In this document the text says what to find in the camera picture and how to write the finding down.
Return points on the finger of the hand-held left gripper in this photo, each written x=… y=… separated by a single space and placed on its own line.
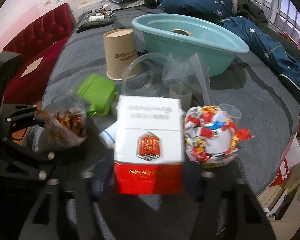
x=20 y=111
x=27 y=162

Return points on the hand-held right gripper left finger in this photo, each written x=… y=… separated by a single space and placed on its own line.
x=100 y=185

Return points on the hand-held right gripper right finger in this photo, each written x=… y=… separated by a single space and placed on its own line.
x=197 y=187

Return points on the brown snack bag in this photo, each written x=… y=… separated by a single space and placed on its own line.
x=65 y=127

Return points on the red and white snack wrapper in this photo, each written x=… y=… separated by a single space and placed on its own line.
x=210 y=135

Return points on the red and white box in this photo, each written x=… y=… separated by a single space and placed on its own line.
x=150 y=130

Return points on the green plastic bag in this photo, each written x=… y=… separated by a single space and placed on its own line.
x=97 y=95

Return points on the brown cardboard tube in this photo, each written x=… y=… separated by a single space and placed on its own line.
x=118 y=55

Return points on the clear round plastic lid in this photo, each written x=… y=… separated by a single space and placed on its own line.
x=150 y=82

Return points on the clear plastic bag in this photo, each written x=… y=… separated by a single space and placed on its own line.
x=190 y=72

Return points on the teal plastic basin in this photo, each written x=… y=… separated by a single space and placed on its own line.
x=190 y=52

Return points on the cardboard piece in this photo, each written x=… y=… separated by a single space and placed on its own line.
x=32 y=66

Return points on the white and blue bottle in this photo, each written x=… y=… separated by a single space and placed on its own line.
x=107 y=135

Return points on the red tufted sofa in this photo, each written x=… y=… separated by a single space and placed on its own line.
x=40 y=37

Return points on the white paper bag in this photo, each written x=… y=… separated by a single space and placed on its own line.
x=293 y=152

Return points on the black glove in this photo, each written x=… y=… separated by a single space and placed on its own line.
x=95 y=26

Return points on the white paper cup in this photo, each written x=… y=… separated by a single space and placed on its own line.
x=97 y=18

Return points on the white power strip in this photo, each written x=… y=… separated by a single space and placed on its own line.
x=107 y=7

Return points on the brown paper cup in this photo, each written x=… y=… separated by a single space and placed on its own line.
x=181 y=33

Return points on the dark green jacket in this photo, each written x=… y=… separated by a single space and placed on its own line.
x=252 y=12

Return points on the blue star duvet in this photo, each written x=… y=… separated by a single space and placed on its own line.
x=197 y=0

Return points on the metal window railing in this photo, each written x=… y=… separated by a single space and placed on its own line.
x=272 y=2

